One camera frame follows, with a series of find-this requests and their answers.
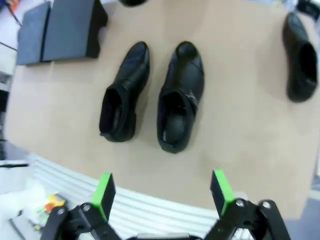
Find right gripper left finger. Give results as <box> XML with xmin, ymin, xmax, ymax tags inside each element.
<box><xmin>41</xmin><ymin>172</ymin><xmax>123</xmax><ymax>240</ymax></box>

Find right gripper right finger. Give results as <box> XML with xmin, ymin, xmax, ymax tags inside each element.
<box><xmin>203</xmin><ymin>169</ymin><xmax>292</xmax><ymax>240</ymax></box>

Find black plain leather shoe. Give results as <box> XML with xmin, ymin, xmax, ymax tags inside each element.
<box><xmin>98</xmin><ymin>41</ymin><xmax>151</xmax><ymax>143</ymax></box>
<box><xmin>281</xmin><ymin>11</ymin><xmax>319</xmax><ymax>103</ymax></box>

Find black metal shoe stand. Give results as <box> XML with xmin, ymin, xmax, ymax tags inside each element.
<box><xmin>40</xmin><ymin>0</ymin><xmax>109</xmax><ymax>63</ymax></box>
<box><xmin>16</xmin><ymin>3</ymin><xmax>52</xmax><ymax>67</ymax></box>

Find yellow red button box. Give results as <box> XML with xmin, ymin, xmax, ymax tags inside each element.
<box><xmin>46</xmin><ymin>193</ymin><xmax>67</xmax><ymax>212</ymax></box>

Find white ribbed panel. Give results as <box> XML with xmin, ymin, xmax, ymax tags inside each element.
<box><xmin>31</xmin><ymin>152</ymin><xmax>251</xmax><ymax>240</ymax></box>

